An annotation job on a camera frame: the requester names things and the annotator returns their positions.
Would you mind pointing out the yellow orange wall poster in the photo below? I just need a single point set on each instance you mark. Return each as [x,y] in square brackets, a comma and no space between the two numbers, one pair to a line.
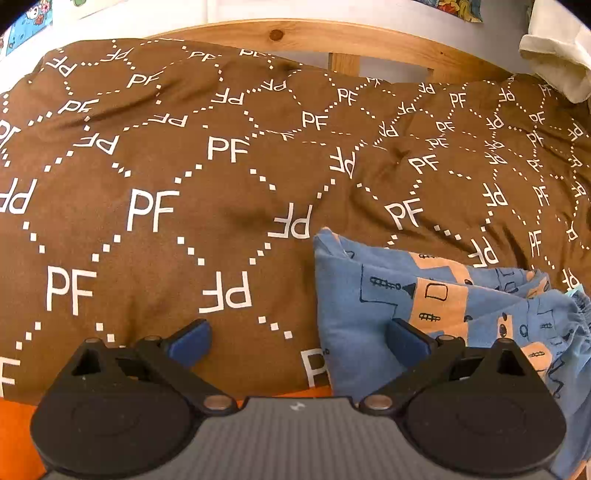
[457,8]

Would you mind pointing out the blue pants with orange patches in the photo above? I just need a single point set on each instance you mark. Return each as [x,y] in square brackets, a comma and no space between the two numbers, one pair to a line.
[443,318]

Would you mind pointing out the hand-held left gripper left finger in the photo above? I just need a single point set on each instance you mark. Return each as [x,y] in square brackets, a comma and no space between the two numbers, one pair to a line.
[193,342]

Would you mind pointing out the white wall poster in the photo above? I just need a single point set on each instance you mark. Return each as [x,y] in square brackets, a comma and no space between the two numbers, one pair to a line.
[97,5]

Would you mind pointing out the blue cartoon wall poster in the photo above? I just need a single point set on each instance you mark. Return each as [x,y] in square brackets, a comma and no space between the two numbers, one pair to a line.
[27,25]

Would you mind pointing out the white cloth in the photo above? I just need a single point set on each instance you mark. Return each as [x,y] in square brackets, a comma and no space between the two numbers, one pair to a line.
[558,50]

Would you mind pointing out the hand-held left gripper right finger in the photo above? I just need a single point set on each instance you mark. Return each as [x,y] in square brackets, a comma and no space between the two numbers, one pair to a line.
[406,342]

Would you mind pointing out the orange bed sheet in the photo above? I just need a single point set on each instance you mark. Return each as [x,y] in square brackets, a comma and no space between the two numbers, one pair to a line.
[16,438]

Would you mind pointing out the brown printed blanket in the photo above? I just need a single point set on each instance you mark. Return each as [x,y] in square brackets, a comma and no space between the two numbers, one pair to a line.
[184,184]

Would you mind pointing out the wooden bed headboard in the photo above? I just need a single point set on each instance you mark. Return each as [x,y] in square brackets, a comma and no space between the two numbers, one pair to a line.
[351,44]

